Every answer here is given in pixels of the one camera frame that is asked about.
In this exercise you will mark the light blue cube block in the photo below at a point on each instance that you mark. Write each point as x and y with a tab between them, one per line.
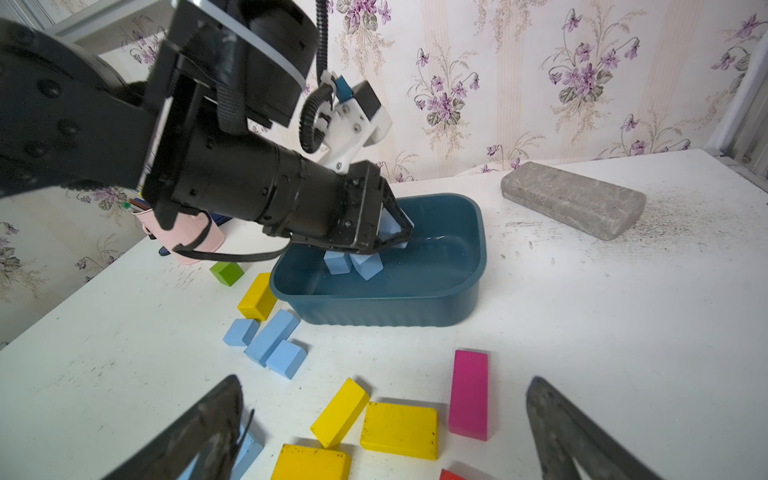
337	263
367	266
388	228
241	332

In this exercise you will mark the yellow flat block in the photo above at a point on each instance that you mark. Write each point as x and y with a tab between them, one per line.
401	430
306	463

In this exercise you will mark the grey stone brick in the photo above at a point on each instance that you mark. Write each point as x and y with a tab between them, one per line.
598	208

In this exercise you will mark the magenta long block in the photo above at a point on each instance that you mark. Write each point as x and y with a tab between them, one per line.
468	409

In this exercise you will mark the pink pen cup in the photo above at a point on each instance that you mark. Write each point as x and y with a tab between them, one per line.
185	230

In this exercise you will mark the yellow upright block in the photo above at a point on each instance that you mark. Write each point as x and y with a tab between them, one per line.
259	300

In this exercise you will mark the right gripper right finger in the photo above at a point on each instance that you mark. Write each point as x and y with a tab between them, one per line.
568	442

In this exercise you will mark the green cube block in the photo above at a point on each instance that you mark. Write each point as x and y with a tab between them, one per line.
227	273

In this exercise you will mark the small light blue block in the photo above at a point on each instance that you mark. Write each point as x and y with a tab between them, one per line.
286	359

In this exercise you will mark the yellow long block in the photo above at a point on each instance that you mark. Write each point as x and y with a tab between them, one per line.
340	414

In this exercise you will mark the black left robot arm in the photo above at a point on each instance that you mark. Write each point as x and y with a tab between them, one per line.
240	116

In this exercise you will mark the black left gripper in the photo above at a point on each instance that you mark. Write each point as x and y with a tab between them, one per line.
314	206

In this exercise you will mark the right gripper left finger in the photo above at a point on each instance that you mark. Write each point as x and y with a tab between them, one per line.
203	443

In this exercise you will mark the light blue long block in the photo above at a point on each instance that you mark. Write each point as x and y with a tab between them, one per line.
276	330

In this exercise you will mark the teal plastic bin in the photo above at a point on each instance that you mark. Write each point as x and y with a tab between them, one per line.
433	282

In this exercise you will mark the small red block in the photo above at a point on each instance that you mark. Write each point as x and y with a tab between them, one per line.
449	475

